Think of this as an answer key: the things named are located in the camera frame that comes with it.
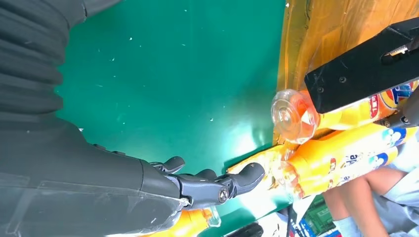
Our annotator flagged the person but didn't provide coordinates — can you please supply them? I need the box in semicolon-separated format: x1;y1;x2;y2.
322;129;419;237

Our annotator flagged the green-topped table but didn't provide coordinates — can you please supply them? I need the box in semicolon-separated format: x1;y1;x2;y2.
54;0;292;237

